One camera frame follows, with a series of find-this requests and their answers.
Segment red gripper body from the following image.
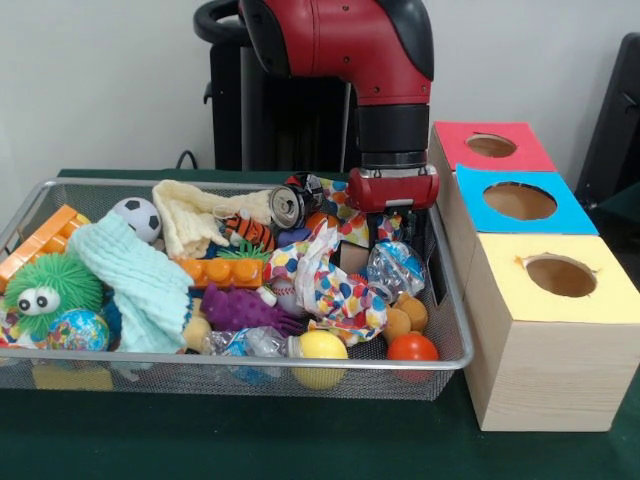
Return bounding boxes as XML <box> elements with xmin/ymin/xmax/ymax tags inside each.
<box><xmin>347</xmin><ymin>167</ymin><xmax>441</xmax><ymax>216</ymax></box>

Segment polka dot cloth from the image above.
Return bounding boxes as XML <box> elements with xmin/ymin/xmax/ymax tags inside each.
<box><xmin>263</xmin><ymin>177</ymin><xmax>419</xmax><ymax>346</ymax></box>

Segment wooden three-hole box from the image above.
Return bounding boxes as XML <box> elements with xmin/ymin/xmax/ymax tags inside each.
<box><xmin>422</xmin><ymin>120</ymin><xmax>640</xmax><ymax>433</ymax></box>

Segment crushed soda can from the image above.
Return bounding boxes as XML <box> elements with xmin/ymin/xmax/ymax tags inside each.
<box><xmin>268</xmin><ymin>171</ymin><xmax>329</xmax><ymax>230</ymax></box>

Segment red orange ball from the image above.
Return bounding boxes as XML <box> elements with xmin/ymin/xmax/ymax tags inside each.
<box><xmin>386</xmin><ymin>332</ymin><xmax>440</xmax><ymax>382</ymax></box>

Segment yellow ball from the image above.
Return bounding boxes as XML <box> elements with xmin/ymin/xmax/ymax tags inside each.
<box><xmin>291</xmin><ymin>329</ymin><xmax>350</xmax><ymax>391</ymax></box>

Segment orange studded building brick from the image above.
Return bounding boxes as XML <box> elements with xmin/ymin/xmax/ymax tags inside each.
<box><xmin>174</xmin><ymin>255</ymin><xmax>265</xmax><ymax>291</ymax></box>

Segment purple knobbly toy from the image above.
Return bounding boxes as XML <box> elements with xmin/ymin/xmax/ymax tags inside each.
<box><xmin>199</xmin><ymin>282</ymin><xmax>305</xmax><ymax>337</ymax></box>

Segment cream waffle cloth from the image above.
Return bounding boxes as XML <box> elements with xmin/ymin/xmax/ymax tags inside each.
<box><xmin>151</xmin><ymin>178</ymin><xmax>275</xmax><ymax>260</ymax></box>

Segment black panel stand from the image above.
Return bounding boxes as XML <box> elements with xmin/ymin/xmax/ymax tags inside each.
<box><xmin>573</xmin><ymin>32</ymin><xmax>640</xmax><ymax>204</ymax></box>

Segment small soccer ball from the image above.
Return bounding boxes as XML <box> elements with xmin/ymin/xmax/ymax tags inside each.
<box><xmin>111</xmin><ymin>197</ymin><xmax>163</xmax><ymax>245</ymax></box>

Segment mint green cloth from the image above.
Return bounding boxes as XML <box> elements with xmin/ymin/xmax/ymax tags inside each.
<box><xmin>67</xmin><ymin>209</ymin><xmax>196</xmax><ymax>355</ymax></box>

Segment dark green tablecloth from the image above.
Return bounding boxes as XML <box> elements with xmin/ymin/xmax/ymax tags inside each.
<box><xmin>0</xmin><ymin>168</ymin><xmax>640</xmax><ymax>480</ymax></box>

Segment globe print ball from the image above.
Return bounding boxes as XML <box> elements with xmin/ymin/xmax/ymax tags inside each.
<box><xmin>45</xmin><ymin>308</ymin><xmax>111</xmax><ymax>352</ymax></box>

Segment green spiky ball with eyes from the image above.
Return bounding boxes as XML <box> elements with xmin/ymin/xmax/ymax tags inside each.
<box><xmin>2</xmin><ymin>251</ymin><xmax>106</xmax><ymax>341</ymax></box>

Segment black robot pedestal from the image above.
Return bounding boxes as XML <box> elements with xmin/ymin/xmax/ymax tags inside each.
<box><xmin>193</xmin><ymin>0</ymin><xmax>364</xmax><ymax>174</ymax></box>

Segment wire mesh bin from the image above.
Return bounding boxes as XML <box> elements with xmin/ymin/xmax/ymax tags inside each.
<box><xmin>0</xmin><ymin>177</ymin><xmax>475</xmax><ymax>403</ymax></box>

